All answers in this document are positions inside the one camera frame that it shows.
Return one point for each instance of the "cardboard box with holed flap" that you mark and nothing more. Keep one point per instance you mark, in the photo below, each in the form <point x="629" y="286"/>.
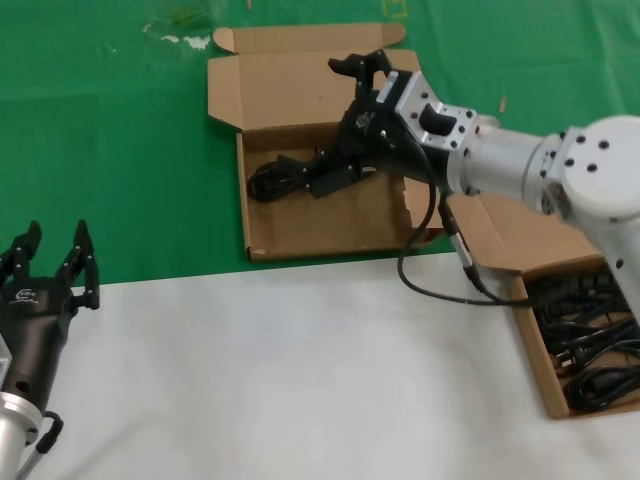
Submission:
<point x="325" y="225"/>

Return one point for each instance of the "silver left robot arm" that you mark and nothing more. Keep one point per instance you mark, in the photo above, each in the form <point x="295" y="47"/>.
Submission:
<point x="12" y="430"/>

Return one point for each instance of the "cardboard box with plain lid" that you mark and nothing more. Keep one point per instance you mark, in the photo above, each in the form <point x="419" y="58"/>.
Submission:
<point x="500" y="235"/>

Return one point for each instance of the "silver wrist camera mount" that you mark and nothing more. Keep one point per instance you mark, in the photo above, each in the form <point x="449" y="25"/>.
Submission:
<point x="4" y="360"/>
<point x="435" y="105"/>

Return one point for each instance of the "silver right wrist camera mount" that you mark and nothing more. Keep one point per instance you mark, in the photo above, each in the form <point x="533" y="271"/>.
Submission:
<point x="435" y="105"/>

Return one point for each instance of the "green table cloth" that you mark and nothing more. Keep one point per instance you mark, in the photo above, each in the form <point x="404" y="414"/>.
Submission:
<point x="100" y="150"/>

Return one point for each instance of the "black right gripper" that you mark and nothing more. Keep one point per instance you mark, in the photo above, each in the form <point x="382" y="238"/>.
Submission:
<point x="370" y="140"/>

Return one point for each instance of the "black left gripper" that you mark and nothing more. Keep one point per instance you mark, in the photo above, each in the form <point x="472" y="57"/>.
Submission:
<point x="30" y="325"/>

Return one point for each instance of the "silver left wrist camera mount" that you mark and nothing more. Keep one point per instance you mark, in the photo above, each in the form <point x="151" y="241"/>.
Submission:
<point x="4" y="360"/>

